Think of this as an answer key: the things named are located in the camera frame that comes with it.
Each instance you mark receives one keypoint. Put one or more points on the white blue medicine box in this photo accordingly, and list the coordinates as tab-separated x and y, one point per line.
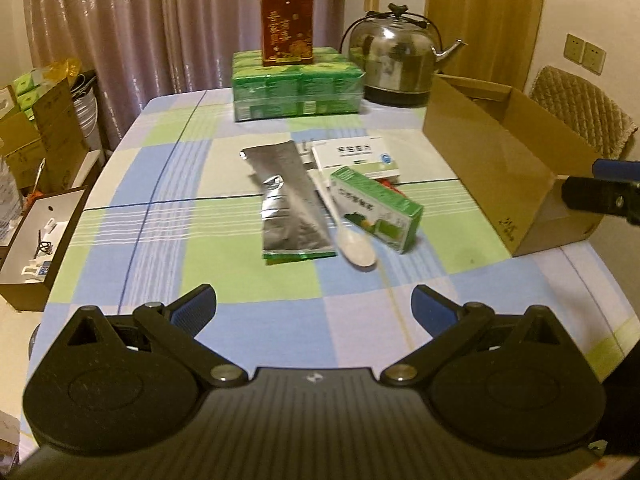
355	155

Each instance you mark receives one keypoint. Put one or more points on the silver foil pouch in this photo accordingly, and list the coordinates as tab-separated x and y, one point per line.
290	205

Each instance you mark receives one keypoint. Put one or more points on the tall open cardboard carton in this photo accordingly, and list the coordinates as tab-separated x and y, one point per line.
55	135

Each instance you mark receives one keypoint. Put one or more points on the steel glass kettle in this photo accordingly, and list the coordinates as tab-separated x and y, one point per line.
395	60

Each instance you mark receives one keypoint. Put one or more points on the red gold tea tin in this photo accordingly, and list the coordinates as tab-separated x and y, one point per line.
286	25

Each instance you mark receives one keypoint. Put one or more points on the white printed plastic bag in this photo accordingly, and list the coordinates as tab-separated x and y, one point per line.
6	200

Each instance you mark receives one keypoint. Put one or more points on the white plastic spoon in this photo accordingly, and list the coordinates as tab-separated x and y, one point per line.
356	247

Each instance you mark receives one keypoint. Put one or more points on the brown cardboard box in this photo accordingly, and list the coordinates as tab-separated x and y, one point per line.
480	170

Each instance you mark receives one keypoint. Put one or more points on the white metal bucket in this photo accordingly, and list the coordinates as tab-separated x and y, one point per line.
87	110

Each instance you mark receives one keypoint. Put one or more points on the stack of green packs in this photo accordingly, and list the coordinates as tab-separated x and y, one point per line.
30	87

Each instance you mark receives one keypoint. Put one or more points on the quilted beige chair cushion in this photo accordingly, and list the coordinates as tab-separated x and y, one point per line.
585	105

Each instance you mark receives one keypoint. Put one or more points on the green medicine box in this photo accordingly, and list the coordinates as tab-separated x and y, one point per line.
372	200

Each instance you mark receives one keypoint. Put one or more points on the mauve curtain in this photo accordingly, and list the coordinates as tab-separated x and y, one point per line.
150	25

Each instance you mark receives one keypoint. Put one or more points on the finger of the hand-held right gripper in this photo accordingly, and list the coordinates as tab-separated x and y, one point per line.
615	167
595	195

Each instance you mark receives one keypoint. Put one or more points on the wooden door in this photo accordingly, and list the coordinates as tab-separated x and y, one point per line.
487	15

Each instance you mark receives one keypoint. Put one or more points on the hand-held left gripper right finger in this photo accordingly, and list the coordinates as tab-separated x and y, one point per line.
432	307

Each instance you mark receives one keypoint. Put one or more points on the yellow plastic bag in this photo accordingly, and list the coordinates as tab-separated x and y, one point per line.
65	67

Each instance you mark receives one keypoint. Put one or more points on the green tissue multipack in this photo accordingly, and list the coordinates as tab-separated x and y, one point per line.
295	87

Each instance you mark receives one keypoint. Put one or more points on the shallow dark brown box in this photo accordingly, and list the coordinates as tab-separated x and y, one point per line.
65	240

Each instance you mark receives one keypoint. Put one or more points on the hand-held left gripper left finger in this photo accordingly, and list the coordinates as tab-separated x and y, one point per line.
192	306

